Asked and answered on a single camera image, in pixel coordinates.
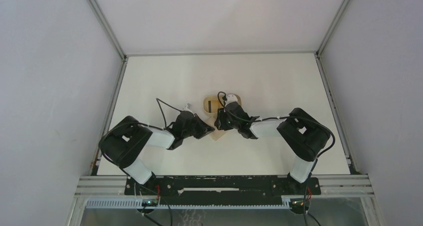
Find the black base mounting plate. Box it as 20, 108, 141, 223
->
124, 175, 321, 205

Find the white slotted cable duct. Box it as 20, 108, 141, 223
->
86, 198, 303, 210

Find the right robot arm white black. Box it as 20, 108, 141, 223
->
214, 102, 335, 194

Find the beige oval tray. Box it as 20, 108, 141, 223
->
203, 94, 242, 118

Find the right black camera cable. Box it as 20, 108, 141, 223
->
217, 91, 336, 159

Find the black camera cable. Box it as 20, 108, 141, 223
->
217, 91, 336, 159
99, 98, 184, 166

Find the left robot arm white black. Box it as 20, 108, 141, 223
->
98, 110, 214, 195

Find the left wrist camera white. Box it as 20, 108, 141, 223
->
182, 103, 194, 114

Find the left black camera cable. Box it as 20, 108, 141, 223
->
99, 98, 184, 166

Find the aluminium frame rail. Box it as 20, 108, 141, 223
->
74, 175, 375, 199

